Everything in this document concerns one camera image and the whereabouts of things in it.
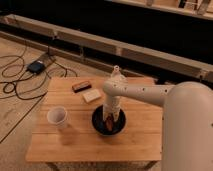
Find white ceramic cup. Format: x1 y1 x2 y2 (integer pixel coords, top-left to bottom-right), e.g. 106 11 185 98
47 106 68 130

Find wooden table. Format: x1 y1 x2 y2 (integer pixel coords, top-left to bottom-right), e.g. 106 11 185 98
26 77 162 162

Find long wooden beam frame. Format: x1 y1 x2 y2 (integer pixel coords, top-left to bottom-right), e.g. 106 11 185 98
0 15 213 83

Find blue black power box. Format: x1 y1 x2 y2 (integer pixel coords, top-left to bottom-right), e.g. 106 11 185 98
27 61 45 74

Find black floor cables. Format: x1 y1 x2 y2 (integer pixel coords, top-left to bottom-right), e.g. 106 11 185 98
0 44 78 145

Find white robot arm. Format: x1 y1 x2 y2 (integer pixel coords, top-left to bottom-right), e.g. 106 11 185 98
103 78 213 171

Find red orange pepper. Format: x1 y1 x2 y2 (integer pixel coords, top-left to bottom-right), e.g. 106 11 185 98
105 117 113 131

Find brown black block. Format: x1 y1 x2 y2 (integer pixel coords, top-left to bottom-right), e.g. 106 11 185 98
72 81 92 93

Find black bowl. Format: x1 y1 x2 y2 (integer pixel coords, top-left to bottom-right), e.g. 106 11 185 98
92 106 126 135

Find clear plastic bottle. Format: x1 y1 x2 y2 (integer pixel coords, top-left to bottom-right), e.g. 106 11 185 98
111 65 121 78

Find cream white sponge block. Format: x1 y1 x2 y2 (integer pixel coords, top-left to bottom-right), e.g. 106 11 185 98
83 89 101 103

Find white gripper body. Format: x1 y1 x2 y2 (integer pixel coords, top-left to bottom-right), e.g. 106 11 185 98
103 95 121 122

